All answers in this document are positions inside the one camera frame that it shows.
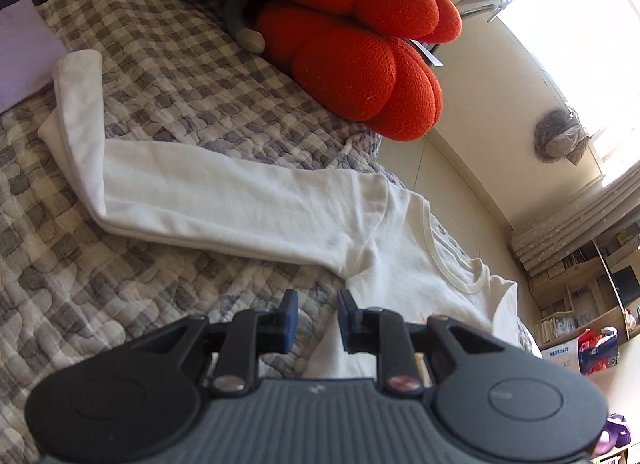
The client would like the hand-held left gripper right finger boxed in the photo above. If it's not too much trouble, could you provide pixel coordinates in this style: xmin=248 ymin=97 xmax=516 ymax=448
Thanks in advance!
xmin=336 ymin=288 xmax=523 ymax=395

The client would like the window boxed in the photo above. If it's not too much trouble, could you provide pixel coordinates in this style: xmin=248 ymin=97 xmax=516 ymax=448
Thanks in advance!
xmin=492 ymin=0 xmax=640 ymax=187

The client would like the white cardboard box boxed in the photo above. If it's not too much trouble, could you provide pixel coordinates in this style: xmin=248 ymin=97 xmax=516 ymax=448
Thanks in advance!
xmin=540 ymin=338 xmax=584 ymax=371

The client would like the red and blue package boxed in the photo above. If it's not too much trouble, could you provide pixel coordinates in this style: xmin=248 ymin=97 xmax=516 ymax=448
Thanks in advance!
xmin=577 ymin=326 xmax=621 ymax=376

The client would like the purple object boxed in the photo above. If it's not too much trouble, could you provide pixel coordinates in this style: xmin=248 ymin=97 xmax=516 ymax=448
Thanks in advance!
xmin=594 ymin=411 xmax=634 ymax=451

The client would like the lilac folded cloth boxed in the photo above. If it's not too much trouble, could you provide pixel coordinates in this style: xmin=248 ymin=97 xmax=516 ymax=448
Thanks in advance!
xmin=0 ymin=0 xmax=68 ymax=114

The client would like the wooden shelf unit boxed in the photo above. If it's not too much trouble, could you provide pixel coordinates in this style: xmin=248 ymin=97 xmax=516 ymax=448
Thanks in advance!
xmin=529 ymin=229 xmax=640 ymax=376

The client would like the beige patterned curtain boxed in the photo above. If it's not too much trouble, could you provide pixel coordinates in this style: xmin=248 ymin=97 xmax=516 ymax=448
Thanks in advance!
xmin=510 ymin=173 xmax=640 ymax=279

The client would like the grey checked quilt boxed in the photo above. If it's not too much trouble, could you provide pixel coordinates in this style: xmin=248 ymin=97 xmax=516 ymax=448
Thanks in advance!
xmin=0 ymin=0 xmax=543 ymax=464

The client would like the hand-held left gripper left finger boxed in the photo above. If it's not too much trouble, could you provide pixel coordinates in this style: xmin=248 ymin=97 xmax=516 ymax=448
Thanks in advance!
xmin=132 ymin=289 xmax=300 ymax=393

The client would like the white long-sleeve shirt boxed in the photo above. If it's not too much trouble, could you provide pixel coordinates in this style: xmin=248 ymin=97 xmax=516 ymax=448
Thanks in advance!
xmin=37 ymin=50 xmax=521 ymax=380

